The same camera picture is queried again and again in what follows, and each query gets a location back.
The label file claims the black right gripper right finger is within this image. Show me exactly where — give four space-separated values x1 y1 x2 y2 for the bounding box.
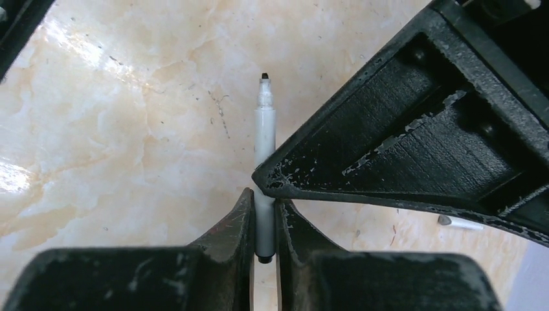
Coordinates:
275 200 502 310

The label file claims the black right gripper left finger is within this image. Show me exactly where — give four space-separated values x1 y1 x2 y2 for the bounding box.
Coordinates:
3 189 255 310

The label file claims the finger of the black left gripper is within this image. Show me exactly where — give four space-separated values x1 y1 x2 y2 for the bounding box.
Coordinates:
265 8 548 246
1 0 54 80

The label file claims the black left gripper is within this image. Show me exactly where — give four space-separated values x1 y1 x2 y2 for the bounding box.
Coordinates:
429 1 548 127

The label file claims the white marker pen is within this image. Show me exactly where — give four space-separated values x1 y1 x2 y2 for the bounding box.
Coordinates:
252 72 276 264
438 214 484 231

